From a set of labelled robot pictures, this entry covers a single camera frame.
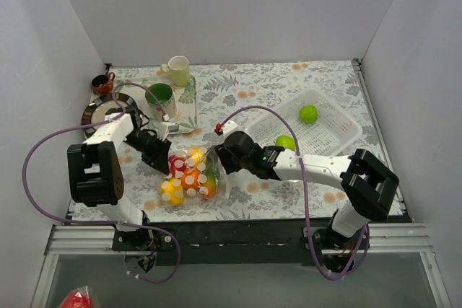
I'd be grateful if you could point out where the striped rim plate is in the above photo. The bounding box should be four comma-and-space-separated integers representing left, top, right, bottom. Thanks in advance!
82, 92, 142, 130

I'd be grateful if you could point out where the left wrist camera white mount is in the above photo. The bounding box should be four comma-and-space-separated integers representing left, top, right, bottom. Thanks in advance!
157, 114, 179, 140

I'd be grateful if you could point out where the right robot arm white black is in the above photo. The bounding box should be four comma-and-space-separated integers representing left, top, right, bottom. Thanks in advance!
215, 131, 399, 249

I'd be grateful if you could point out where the cream ceramic mug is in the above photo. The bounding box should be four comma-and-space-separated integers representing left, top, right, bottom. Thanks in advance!
160, 56, 191, 87

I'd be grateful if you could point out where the fake lemon yellow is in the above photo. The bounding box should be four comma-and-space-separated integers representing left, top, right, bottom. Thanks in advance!
186, 146, 207, 166

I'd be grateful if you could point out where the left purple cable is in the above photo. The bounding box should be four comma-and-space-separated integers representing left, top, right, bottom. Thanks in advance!
22, 82, 181, 284

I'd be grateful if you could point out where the green interior floral mug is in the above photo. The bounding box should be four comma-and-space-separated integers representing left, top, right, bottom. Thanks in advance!
145, 83, 176, 122

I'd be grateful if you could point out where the aluminium frame rail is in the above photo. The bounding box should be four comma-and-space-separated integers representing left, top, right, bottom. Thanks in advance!
33, 221, 450, 307

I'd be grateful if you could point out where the red fake apple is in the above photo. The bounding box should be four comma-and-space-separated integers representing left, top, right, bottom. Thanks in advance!
168, 155, 187, 176

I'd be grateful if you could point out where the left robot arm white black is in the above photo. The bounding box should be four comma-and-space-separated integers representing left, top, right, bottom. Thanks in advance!
67, 107, 171, 250

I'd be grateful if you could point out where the white plastic basket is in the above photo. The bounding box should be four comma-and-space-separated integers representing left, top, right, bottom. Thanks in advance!
245, 88, 362, 156

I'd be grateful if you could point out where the green fake bell pepper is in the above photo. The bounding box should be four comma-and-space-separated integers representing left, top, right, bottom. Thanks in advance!
299, 105, 318, 124

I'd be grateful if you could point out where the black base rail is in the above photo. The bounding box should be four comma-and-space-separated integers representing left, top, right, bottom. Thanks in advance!
111, 216, 372, 268

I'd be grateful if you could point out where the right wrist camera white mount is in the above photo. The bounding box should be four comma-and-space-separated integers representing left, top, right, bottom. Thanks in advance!
214, 120, 239, 138

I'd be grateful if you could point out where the clear zip top bag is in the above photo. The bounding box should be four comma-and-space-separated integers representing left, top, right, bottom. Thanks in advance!
159, 146, 231, 206

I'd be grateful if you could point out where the green fake apple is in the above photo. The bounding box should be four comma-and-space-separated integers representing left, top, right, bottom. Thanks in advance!
275, 136, 295, 151

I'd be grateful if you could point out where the leaf pattern serving tray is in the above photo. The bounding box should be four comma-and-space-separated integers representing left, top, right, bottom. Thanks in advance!
92, 73, 199, 136

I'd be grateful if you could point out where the yellow fake bell pepper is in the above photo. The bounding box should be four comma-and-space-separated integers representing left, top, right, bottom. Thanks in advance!
160, 178, 185, 206

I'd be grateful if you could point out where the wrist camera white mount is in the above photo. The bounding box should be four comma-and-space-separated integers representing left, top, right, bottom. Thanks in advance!
157, 114, 179, 140
214, 120, 239, 138

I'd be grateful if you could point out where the floral table mat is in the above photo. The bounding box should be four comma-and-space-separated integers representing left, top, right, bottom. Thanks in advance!
70, 61, 404, 222

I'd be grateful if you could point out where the small brown red cup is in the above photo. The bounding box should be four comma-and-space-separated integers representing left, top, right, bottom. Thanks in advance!
91, 72, 115, 95

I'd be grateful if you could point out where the red object in bag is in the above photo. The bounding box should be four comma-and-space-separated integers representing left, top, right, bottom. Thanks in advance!
58, 287, 96, 308

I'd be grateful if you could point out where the fake orange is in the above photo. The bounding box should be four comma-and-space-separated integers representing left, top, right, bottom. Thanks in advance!
180, 169, 201, 190

